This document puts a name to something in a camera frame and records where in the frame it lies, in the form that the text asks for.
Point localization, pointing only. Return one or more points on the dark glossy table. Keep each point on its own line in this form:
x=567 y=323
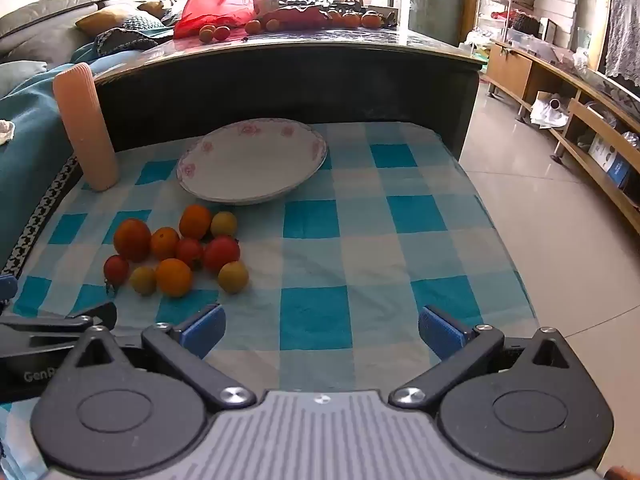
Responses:
x=280 y=85

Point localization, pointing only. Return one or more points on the yellow-brown longan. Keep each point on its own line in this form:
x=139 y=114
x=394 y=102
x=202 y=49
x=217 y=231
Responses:
x=223 y=224
x=272 y=24
x=143 y=280
x=233 y=276
x=206 y=34

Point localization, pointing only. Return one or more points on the black and white patterned cushion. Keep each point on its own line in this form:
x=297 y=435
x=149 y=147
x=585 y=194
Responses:
x=142 y=22

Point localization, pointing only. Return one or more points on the large orange-red tomato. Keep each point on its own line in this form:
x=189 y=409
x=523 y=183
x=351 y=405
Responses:
x=132 y=240

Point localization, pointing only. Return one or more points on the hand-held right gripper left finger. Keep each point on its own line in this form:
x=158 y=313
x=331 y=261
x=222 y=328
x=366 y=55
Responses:
x=202 y=329

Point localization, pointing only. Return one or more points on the pink ribbed cylinder container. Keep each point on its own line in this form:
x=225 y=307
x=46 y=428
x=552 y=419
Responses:
x=85 y=130

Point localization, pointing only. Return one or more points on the white plate pink floral rim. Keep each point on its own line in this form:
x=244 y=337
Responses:
x=250 y=160

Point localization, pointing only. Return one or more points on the dark patterned cushion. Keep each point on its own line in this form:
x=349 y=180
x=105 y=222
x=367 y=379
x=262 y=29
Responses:
x=122 y=40

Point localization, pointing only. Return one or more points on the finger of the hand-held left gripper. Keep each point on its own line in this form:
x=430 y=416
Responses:
x=105 y=316
x=6 y=289

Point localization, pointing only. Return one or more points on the blue box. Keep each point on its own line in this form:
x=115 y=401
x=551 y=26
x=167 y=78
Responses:
x=615 y=167

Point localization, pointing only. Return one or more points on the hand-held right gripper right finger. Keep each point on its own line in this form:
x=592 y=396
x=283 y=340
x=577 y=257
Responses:
x=439 y=331

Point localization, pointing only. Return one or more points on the grey sofa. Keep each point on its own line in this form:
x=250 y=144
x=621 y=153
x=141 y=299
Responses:
x=35 y=25

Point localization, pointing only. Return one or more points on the blue checkered tablecloth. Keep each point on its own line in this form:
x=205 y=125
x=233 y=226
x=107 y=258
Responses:
x=320 y=260

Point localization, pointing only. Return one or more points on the mustard cushion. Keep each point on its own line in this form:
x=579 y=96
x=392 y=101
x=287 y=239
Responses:
x=105 y=20

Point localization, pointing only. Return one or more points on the long wooden low cabinet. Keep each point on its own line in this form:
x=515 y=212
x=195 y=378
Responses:
x=510 y=67

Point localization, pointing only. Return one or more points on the white crumpled tissue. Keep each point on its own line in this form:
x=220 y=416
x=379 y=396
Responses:
x=5 y=132

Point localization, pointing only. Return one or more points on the grey lace cloth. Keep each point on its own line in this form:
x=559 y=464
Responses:
x=622 y=35

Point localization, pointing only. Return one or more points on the white plastic bag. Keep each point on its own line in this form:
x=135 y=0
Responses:
x=547 y=112

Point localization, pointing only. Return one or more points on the houndstooth patterned cloth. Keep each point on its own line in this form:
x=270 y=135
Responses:
x=47 y=200

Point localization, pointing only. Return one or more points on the dark woven basket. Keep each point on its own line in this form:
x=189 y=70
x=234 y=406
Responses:
x=525 y=22

